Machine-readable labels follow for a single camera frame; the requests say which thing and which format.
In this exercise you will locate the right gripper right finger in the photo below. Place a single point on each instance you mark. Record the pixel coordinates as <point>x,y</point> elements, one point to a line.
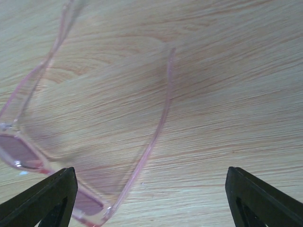
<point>255,203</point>

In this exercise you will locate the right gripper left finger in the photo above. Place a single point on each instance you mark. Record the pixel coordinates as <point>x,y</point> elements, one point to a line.
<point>48,203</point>

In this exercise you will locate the pink sunglasses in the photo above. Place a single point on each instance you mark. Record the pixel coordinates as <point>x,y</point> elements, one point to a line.
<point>18,152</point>

